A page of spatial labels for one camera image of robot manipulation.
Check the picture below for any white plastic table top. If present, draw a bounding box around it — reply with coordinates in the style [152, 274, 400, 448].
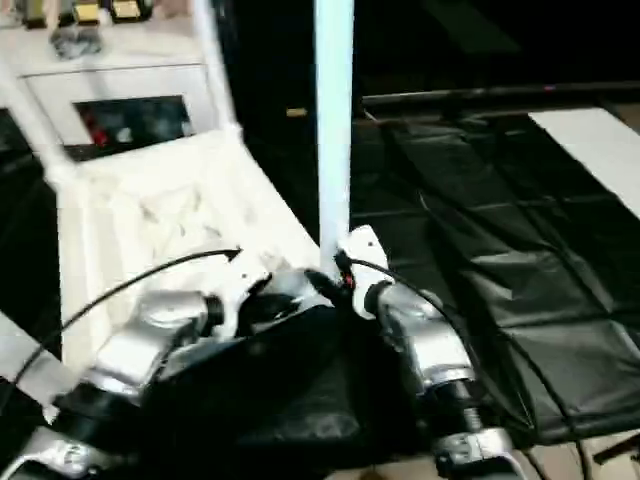
[42, 127, 337, 411]

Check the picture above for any black glossy mat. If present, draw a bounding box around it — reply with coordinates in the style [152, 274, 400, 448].
[0, 99, 640, 474]

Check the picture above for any long black bar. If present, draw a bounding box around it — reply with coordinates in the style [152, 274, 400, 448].
[362, 83, 640, 107]

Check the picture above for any white sideboard cabinet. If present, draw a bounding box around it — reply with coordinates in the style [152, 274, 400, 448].
[0, 24, 212, 150]

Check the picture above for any white flat panel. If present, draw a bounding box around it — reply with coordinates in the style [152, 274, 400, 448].
[527, 106, 640, 222]

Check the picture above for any bag of black parts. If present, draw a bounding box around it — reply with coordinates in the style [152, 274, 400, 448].
[49, 27, 105, 60]

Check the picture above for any black stand foot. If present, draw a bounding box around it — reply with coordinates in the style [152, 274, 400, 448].
[593, 438, 640, 462]

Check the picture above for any black framed plaque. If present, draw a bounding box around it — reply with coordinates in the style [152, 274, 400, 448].
[22, 0, 76, 30]
[72, 0, 157, 25]

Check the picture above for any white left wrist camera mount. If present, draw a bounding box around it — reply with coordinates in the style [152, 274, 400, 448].
[218, 258, 275, 342]

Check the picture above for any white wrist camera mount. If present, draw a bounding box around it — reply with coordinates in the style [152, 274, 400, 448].
[336, 223, 390, 320]
[218, 258, 275, 342]

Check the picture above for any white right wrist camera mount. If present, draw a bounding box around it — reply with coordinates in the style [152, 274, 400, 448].
[336, 223, 390, 320]

